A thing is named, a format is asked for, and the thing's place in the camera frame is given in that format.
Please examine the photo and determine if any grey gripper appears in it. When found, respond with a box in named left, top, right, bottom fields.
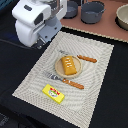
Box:
left=35, top=15, right=63, bottom=50

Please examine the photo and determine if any orange bread loaf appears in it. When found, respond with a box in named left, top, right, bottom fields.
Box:
left=61, top=56, right=77, bottom=75

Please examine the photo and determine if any yellow butter box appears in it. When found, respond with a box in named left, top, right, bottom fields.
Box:
left=42, top=84, right=65, bottom=104

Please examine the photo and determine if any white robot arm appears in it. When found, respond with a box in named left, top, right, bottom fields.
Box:
left=12, top=0, right=67, bottom=47

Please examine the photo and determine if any round wooden plate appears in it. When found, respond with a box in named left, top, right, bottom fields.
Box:
left=55, top=55, right=82, bottom=79

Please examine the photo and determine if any woven beige placemat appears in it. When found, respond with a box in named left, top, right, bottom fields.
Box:
left=13, top=32, right=113, bottom=128

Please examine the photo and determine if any pink wooden board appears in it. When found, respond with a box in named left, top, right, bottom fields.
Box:
left=61, top=0, right=128, bottom=42

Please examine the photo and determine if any beige bowl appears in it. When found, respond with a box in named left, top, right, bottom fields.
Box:
left=116, top=4, right=128, bottom=30

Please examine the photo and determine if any grey saucepan with handle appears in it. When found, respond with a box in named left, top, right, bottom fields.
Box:
left=65, top=1, right=78, bottom=18

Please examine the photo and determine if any grey pot with handles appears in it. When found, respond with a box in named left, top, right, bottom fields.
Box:
left=81, top=2, right=105, bottom=24

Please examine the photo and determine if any knife with wooden handle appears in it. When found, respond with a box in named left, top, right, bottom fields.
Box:
left=58, top=49, right=98, bottom=64

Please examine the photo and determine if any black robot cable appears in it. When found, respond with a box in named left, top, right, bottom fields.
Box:
left=0, top=37, right=34, bottom=50

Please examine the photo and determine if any fork with wooden handle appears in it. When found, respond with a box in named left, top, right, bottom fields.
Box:
left=43, top=71, right=84, bottom=89

